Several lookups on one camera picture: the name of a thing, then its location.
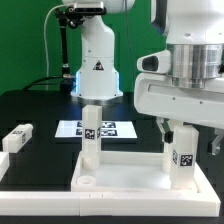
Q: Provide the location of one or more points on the camera on stand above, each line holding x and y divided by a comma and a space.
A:
87, 8

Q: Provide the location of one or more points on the white desk top tray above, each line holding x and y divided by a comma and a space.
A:
120, 171

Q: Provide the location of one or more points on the black camera stand pole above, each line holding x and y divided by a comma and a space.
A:
66, 20

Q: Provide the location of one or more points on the fiducial marker sheet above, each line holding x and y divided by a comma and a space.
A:
110, 129

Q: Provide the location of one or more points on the white L-shaped fence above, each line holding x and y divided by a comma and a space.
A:
200, 201

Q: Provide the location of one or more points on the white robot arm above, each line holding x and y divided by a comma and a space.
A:
184, 82

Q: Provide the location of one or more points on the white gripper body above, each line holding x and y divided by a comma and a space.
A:
154, 94

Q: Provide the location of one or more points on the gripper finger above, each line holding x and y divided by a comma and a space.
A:
214, 146
165, 129

